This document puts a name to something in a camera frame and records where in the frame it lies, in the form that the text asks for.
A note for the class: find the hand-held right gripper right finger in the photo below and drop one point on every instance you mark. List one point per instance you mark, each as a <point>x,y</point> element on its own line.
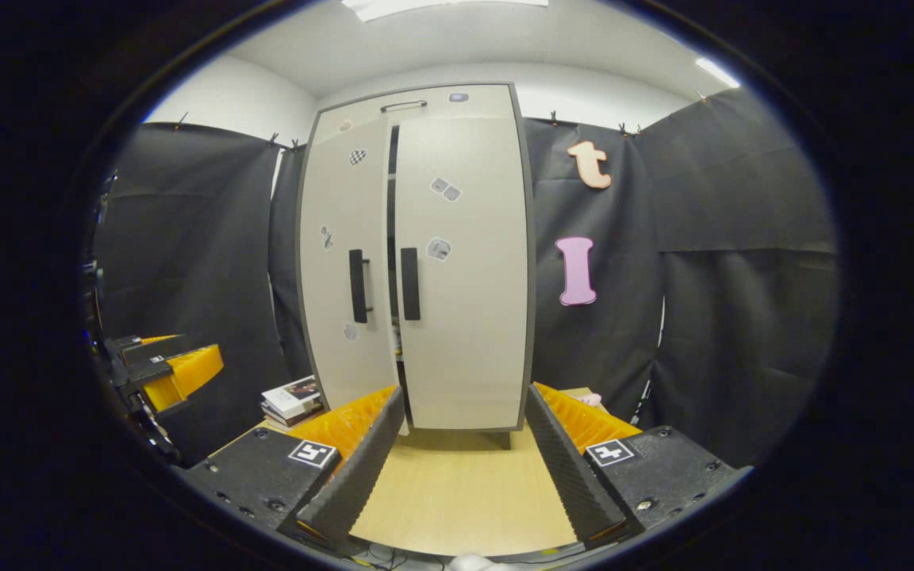
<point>576,476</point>

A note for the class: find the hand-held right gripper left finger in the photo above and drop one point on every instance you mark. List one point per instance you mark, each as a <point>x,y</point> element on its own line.
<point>366,468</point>

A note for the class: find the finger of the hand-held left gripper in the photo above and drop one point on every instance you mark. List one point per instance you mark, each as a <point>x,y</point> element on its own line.
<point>136,341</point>
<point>187,369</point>

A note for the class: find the grey shoe cabinet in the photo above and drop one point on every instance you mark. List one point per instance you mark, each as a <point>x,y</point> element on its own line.
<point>465,357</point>

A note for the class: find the grey cabinet door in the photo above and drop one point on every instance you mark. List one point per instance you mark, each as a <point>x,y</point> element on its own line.
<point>473,357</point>
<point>338,198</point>

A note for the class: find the black spine book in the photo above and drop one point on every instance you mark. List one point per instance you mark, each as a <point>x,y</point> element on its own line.
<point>298,416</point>

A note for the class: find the white cover book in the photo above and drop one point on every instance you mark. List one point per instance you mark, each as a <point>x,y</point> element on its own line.
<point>290,394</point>

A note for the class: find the black backdrop cloth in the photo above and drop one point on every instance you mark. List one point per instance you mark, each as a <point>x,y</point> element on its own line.
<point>727,277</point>
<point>195,254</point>

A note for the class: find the narrow ceiling light panel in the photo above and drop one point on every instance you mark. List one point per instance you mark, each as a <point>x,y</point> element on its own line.
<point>716,72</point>

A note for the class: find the large ceiling light panel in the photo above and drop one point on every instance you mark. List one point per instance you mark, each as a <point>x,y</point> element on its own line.
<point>441,8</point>

